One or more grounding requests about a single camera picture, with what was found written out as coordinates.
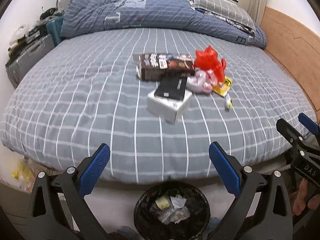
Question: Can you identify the white red-print plastic wrapper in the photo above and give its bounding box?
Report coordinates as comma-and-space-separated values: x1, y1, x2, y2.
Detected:
186, 69, 218, 94

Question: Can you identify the brown cookie box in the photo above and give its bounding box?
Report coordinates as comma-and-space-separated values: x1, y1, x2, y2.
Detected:
133, 53, 196, 81

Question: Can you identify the black trash bin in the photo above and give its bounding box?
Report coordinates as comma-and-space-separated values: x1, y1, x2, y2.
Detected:
133, 181, 210, 239

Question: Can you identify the right hand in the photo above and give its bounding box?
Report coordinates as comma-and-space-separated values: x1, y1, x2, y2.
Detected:
291, 179, 320, 216

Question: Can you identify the yellow plastic bag on floor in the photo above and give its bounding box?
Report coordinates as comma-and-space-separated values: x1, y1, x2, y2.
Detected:
11, 159, 35, 193

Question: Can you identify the small crumpled wrapper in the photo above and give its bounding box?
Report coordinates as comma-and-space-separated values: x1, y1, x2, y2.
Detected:
225, 94, 233, 111

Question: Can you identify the wooden headboard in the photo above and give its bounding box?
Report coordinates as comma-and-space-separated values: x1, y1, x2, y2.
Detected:
260, 7, 320, 119

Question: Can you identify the yellow snack wrapper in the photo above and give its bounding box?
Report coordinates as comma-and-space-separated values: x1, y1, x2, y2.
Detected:
213, 76, 233, 98

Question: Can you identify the red plastic bag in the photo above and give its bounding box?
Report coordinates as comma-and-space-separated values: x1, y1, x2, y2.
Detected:
194, 46, 227, 82

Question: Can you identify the grey checked bed mattress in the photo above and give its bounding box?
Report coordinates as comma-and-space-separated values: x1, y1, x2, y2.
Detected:
1, 28, 316, 184

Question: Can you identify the black lid white box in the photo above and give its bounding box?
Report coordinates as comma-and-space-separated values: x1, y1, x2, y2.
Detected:
147, 76, 193, 124

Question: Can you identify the grey checked pillow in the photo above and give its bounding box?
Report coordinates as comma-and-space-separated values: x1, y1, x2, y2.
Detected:
193, 0, 255, 30

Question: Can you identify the grey suitcase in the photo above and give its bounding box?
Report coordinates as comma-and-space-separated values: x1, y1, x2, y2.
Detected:
5, 34, 55, 88

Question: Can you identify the blue striped duvet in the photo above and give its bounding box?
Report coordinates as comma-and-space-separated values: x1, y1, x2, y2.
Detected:
61, 0, 267, 49

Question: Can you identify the white item on suitcase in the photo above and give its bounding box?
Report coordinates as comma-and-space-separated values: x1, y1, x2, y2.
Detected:
9, 24, 29, 46

